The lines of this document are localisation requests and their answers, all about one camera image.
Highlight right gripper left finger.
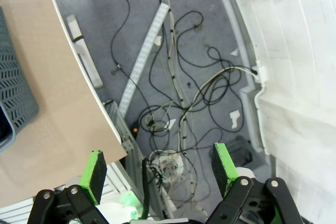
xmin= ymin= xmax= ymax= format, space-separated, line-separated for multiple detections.
xmin=27 ymin=150 xmax=108 ymax=224

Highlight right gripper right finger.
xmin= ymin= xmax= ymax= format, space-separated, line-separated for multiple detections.
xmin=207 ymin=142 xmax=302 ymax=224

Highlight navy blue garment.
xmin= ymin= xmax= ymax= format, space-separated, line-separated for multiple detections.
xmin=0 ymin=107 xmax=13 ymax=141

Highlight black floor base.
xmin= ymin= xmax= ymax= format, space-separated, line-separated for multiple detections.
xmin=228 ymin=136 xmax=259 ymax=168

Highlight dark grey plastic basket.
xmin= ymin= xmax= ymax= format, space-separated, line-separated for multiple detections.
xmin=0 ymin=6 xmax=39 ymax=151

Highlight aluminium frame profile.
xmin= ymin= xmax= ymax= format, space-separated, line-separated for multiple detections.
xmin=103 ymin=100 xmax=169 ymax=219

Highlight coiled cables in white ring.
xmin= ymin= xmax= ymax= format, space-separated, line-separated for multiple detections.
xmin=148 ymin=150 xmax=184 ymax=183

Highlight black cable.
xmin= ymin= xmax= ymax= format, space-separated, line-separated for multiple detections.
xmin=57 ymin=0 xmax=131 ymax=74
xmin=148 ymin=10 xmax=205 ymax=109
xmin=181 ymin=47 xmax=246 ymax=156

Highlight black power switch box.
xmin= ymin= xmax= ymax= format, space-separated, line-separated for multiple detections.
xmin=130 ymin=121 xmax=140 ymax=138

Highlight white wall conduit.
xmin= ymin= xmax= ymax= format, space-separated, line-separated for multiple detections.
xmin=253 ymin=60 xmax=271 ymax=155

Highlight white cable duct pieces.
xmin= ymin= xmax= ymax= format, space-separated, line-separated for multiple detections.
xmin=66 ymin=14 xmax=103 ymax=89

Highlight grey wall skirting duct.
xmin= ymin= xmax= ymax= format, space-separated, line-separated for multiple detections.
xmin=209 ymin=0 xmax=263 ymax=154

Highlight white cable bundle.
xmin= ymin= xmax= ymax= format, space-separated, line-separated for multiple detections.
xmin=160 ymin=0 xmax=211 ymax=217

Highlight white perforated cable duct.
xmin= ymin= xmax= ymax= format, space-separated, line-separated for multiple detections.
xmin=118 ymin=3 xmax=170 ymax=117

